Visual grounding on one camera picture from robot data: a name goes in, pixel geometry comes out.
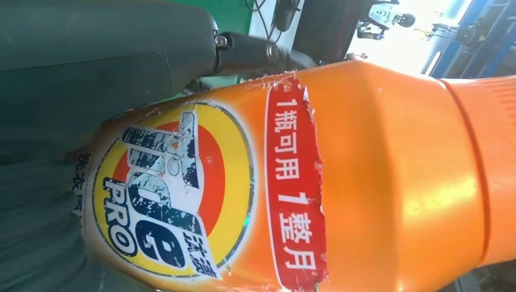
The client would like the orange detergent bottle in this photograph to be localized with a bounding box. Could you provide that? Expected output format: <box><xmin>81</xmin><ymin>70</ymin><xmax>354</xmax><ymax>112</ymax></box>
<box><xmin>74</xmin><ymin>60</ymin><xmax>516</xmax><ymax>292</ymax></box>

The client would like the white table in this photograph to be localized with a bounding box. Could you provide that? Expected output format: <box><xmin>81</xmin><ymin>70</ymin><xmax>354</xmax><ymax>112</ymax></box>
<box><xmin>248</xmin><ymin>0</ymin><xmax>309</xmax><ymax>55</ymax></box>

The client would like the black remote controller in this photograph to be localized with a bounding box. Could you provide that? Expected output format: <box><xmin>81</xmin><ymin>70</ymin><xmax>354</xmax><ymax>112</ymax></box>
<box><xmin>273</xmin><ymin>0</ymin><xmax>302</xmax><ymax>33</ymax></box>

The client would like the black carrying case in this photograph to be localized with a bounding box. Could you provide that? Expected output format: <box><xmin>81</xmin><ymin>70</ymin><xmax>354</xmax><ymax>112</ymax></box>
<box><xmin>292</xmin><ymin>0</ymin><xmax>366</xmax><ymax>64</ymax></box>

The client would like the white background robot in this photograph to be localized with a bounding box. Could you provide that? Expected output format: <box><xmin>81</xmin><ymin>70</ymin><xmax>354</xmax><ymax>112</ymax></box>
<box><xmin>357</xmin><ymin>0</ymin><xmax>417</xmax><ymax>41</ymax></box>

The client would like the blue metal shelving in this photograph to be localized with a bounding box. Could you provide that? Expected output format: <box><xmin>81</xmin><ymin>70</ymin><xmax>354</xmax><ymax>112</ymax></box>
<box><xmin>427</xmin><ymin>0</ymin><xmax>516</xmax><ymax>79</ymax></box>

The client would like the black cable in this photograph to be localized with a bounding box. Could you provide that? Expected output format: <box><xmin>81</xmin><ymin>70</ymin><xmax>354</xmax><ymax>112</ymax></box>
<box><xmin>243</xmin><ymin>0</ymin><xmax>283</xmax><ymax>43</ymax></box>

